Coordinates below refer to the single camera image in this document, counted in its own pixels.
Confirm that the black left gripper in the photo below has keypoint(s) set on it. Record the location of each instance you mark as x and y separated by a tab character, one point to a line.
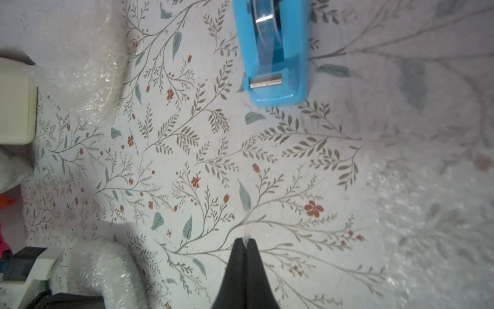
66	301

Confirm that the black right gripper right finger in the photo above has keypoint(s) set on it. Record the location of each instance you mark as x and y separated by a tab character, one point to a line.
258	292

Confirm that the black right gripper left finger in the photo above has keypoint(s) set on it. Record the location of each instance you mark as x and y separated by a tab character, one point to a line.
232	293

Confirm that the clear bubble wrap sheet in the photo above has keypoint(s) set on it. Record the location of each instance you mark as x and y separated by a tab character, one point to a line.
79	54
107	269
420	79

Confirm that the floral table mat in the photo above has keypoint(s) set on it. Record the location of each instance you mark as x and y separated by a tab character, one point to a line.
191	164

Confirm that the grey white husky plush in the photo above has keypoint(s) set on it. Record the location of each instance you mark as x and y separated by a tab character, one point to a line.
14	170

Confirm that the blue tape dispenser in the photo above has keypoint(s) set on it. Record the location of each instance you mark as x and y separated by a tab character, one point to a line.
274	37

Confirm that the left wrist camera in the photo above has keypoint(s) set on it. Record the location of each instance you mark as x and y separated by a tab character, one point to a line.
26	270

